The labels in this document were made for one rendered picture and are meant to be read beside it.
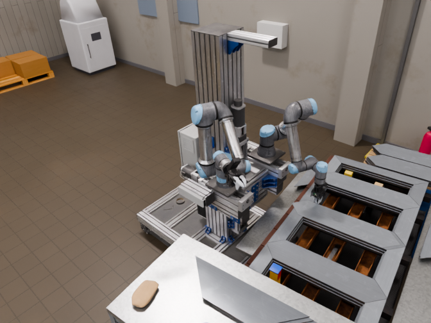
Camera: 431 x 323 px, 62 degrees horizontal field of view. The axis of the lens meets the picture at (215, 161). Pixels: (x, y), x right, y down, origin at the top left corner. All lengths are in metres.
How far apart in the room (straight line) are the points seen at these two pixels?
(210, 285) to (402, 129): 3.74
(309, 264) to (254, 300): 0.57
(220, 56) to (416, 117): 3.18
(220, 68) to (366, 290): 1.58
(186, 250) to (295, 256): 0.69
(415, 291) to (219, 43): 1.89
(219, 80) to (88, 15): 5.92
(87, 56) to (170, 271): 6.49
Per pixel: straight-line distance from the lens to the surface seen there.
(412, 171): 3.31
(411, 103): 4.95
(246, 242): 2.64
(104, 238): 3.85
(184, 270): 2.03
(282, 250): 2.37
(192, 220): 3.52
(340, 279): 2.29
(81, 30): 7.94
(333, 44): 5.10
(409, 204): 2.93
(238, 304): 1.86
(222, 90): 2.43
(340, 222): 2.62
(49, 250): 3.96
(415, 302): 2.48
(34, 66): 8.33
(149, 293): 1.93
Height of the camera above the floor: 2.62
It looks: 34 degrees down
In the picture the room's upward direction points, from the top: 3 degrees counter-clockwise
